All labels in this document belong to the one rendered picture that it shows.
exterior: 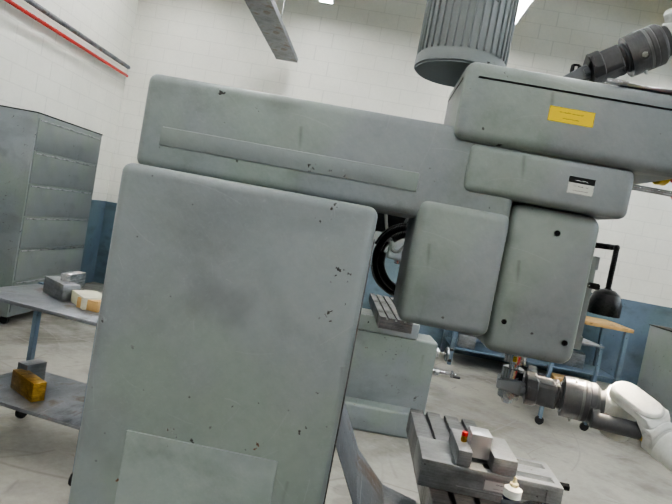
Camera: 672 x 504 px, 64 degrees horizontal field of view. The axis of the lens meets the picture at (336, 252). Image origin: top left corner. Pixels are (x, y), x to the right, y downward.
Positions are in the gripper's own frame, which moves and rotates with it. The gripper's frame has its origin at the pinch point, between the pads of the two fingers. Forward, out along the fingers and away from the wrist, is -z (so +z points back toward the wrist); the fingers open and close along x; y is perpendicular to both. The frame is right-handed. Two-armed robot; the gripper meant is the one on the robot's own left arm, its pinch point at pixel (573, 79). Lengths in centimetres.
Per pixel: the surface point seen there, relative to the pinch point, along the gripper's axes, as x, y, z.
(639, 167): -8.5, -23.9, 3.6
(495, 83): -17.5, 0.8, -16.6
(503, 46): -10.9, 9.5, -12.1
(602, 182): -9.9, -24.4, -3.8
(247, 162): -28, 3, -68
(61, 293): 100, 24, -250
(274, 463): -35, -56, -79
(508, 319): -11, -45, -30
